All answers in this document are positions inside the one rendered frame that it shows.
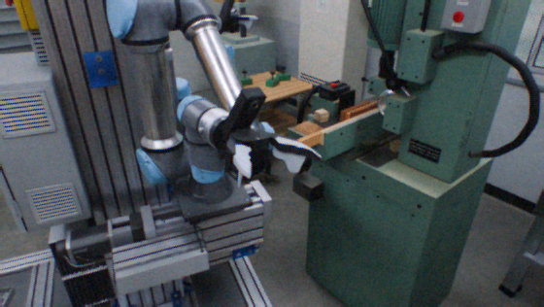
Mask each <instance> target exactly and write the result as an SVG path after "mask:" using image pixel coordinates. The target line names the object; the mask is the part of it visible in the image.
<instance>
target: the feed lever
mask: <svg viewBox="0 0 544 307"><path fill-rule="evenodd" d="M359 1H360V3H361V5H362V7H363V9H364V12H365V14H366V15H367V18H368V20H369V24H370V26H371V28H372V30H373V32H374V36H375V38H376V40H377V42H378V44H379V48H380V50H381V52H382V54H383V56H384V58H385V61H386V63H387V65H388V67H389V69H390V74H389V75H388V76H387V77H386V79H385V85H386V87H387V88H388V89H389V90H391V91H395V90H398V89H401V90H402V92H403V93H404V94H405V95H406V96H407V97H411V96H412V94H410V91H409V90H408V89H406V88H405V86H406V84H407V80H404V79H399V78H398V77H397V75H398V72H396V73H394V69H393V68H392V65H391V63H390V59H389V57H388V54H387V53H386V51H385V47H384V44H383V43H382V41H381V38H380V35H379V32H378V31H377V29H376V26H375V22H374V21H373V19H372V16H371V15H370V11H369V10H368V7H367V5H366V4H365V0H359Z"/></svg>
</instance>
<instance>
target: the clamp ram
mask: <svg viewBox="0 0 544 307"><path fill-rule="evenodd" d="M355 99H356V90H348V91H346V92H343V93H341V94H340V97H339V106H338V114H339V115H341V111H343V110H346V109H348V108H350V107H352V106H355Z"/></svg>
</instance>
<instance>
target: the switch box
mask: <svg viewBox="0 0 544 307"><path fill-rule="evenodd" d="M460 1H466V2H468V5H467V6H464V5H457V3H458V0H447V1H446V6H445V10H444V14H443V17H442V21H441V29H450V30H455V31H459V32H464V33H477V32H481V31H483V29H484V26H485V22H486V19H487V16H488V9H489V6H490V4H491V1H492V0H460ZM455 12H463V13H464V19H463V21H461V22H458V23H463V26H462V27H456V26H453V22H454V21H453V14H454V13H455Z"/></svg>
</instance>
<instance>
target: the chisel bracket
mask: <svg viewBox="0 0 544 307"><path fill-rule="evenodd" d="M386 89H388V88H387V87H386V85H385V79H381V78H379V77H378V74H376V75H373V76H371V77H369V80H368V86H367V93H369V94H372V95H377V96H379V95H381V94H382V93H383V91H385V90H386Z"/></svg>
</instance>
